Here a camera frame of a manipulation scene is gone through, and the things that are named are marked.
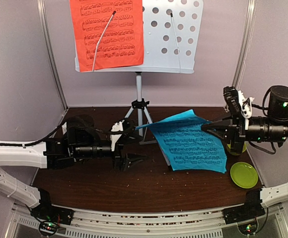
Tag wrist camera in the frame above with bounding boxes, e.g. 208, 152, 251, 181
223, 86, 254, 119
110, 120, 124, 152

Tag grey music stand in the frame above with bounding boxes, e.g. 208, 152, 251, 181
73, 0, 205, 172

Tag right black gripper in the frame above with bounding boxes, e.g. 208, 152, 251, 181
200, 111, 288, 154

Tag aluminium front rail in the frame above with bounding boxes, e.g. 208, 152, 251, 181
3, 202, 288, 238

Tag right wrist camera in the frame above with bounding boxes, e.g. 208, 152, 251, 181
223, 86, 254, 119

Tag red sheet music mat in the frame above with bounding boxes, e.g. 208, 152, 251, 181
70, 0, 144, 72

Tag blue sheet music mat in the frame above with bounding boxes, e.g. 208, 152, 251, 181
137, 109, 227, 174

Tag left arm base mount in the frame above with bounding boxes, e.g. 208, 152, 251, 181
27, 205, 74, 237

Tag right aluminium corner post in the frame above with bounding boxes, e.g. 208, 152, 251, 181
231, 0, 257, 90

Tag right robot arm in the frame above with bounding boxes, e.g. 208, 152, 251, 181
201, 85, 288, 224

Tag aluminium corner post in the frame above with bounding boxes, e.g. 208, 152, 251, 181
37, 0, 69, 114
231, 0, 257, 90

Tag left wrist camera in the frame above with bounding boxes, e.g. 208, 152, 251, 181
110, 120, 124, 152

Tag green bowl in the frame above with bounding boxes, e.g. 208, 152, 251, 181
226, 143, 247, 156

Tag green plate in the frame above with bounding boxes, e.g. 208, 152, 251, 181
230, 162, 259, 189

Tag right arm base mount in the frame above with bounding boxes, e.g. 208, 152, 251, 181
223, 205, 269, 237

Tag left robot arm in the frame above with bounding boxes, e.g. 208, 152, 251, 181
0, 115, 145, 225

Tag left aluminium corner post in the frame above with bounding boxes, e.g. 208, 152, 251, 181
37, 0, 69, 114

